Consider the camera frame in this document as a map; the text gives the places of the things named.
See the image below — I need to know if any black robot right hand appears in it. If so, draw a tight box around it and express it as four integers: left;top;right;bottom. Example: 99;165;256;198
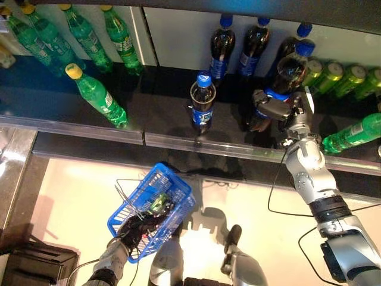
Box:
252;86;316;132

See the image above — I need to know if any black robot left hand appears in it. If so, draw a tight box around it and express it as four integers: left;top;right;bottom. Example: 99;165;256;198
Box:
117;213;167;250

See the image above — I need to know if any small Pepsi bottle blue cap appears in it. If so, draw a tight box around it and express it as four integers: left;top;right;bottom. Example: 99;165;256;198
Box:
267;23;316;79
236;17;271;78
210;14;236;87
187;70;217;136
246;41;316;132

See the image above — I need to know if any blue plastic shopping basket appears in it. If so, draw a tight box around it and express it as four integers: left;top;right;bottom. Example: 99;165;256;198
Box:
107;162;197;265

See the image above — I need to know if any green drink container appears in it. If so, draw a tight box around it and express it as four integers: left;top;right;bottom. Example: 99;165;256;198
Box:
150;192;169;213

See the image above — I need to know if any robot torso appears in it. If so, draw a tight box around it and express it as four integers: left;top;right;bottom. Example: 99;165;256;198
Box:
183;276;233;286

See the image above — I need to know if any black floor equipment box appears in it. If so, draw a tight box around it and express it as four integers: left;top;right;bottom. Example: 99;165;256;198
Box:
0;234;79;286

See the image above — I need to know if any silver robot right leg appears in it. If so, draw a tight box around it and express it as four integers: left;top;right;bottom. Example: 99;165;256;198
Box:
220;225;268;286

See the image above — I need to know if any dark floor plinth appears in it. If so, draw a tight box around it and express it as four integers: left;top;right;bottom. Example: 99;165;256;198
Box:
0;127;39;230

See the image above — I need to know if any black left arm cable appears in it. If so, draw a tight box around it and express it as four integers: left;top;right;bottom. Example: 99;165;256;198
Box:
67;247;140;286

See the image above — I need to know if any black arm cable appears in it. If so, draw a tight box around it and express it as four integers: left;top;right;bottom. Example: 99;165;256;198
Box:
67;247;140;286
267;148;352;286

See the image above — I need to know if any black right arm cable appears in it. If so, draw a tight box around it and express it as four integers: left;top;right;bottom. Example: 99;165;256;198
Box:
267;148;352;286

